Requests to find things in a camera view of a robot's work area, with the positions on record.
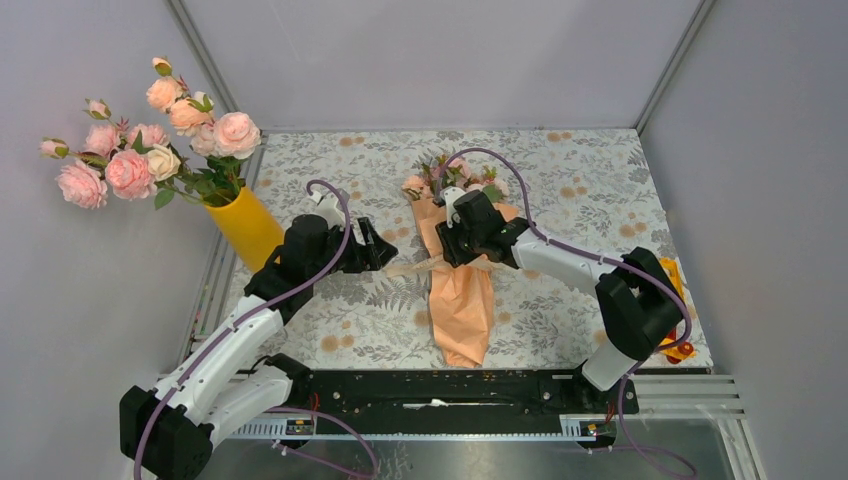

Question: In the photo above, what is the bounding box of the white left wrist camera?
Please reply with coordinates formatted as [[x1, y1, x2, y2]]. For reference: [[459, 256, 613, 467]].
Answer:
[[309, 189, 349, 229]]

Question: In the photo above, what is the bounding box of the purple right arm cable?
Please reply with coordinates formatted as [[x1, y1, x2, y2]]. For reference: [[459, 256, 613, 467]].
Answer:
[[433, 146, 698, 480]]

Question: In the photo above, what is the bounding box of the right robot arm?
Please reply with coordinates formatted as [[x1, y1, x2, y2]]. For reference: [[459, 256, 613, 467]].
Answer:
[[436, 187, 687, 412]]

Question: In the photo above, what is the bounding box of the orange paper bouquet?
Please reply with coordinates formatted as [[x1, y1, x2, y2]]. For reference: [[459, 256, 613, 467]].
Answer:
[[401, 153, 518, 368]]

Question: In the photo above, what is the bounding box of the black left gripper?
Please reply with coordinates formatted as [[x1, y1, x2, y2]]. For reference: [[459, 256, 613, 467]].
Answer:
[[308, 216, 396, 282]]

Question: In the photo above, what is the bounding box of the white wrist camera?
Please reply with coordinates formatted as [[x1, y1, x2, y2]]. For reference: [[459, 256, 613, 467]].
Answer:
[[436, 187, 465, 228], [309, 189, 349, 229]]

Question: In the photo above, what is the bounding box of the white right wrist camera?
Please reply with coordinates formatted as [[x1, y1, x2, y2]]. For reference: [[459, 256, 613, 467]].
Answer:
[[436, 187, 465, 228]]

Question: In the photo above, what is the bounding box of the cream printed ribbon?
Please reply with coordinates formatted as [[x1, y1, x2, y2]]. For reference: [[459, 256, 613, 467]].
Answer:
[[383, 255, 505, 277]]

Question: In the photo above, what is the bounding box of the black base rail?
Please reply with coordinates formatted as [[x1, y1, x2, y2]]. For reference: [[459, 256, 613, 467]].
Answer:
[[283, 369, 640, 436]]

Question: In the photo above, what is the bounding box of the yellow triangular plastic toy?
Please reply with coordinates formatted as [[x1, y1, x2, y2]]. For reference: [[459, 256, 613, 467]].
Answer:
[[659, 256, 698, 364]]

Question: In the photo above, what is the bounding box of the floral patterned table mat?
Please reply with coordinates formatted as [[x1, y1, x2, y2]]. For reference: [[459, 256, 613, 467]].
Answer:
[[255, 130, 676, 369]]

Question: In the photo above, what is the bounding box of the yellow vase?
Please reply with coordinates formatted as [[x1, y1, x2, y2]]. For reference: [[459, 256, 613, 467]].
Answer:
[[204, 188, 285, 273]]

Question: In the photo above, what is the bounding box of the pink rose bunch in vase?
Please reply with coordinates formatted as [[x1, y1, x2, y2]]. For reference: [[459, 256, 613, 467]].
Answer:
[[39, 57, 262, 210]]

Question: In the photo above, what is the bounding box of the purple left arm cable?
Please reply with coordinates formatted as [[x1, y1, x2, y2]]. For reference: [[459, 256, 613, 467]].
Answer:
[[133, 179, 353, 480]]

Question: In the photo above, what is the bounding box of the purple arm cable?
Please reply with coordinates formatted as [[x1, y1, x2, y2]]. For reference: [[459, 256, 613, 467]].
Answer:
[[133, 179, 353, 480], [433, 146, 698, 480]]

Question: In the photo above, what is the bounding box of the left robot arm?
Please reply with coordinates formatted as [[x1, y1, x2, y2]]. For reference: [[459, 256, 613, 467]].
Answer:
[[119, 214, 398, 479]]

